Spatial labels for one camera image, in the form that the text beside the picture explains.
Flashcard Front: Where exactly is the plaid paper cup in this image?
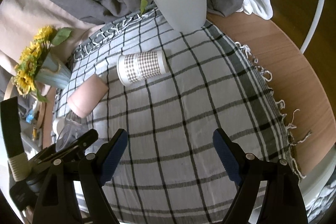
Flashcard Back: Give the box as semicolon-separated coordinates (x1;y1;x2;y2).
117;50;169;86

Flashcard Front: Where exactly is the clear glass white lid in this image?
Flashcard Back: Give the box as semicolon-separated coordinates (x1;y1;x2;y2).
52;117;66;136

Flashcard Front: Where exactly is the checked grey white tablecloth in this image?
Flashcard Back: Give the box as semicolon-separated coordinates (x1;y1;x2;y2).
54;8;301;223

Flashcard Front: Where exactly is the wooden desk lamp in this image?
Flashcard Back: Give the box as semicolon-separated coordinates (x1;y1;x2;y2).
3;77;46;129

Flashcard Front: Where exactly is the light blue ribbed vase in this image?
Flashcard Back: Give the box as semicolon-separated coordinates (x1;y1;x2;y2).
35;52;71;90

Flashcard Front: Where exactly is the beige pink curtain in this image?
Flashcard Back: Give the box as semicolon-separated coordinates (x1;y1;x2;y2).
1;0;102;75

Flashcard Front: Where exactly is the white hoop stand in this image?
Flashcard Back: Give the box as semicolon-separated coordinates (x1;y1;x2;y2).
300;0;325;54

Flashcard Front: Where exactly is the pink plastic cup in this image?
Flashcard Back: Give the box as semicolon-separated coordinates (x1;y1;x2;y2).
67;74;109;118

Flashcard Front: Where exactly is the yellow sunflower bouquet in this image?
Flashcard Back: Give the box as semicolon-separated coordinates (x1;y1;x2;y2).
13;26;72;102

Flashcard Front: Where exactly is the white plant pot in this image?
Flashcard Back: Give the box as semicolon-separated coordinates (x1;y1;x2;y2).
153;0;207;33

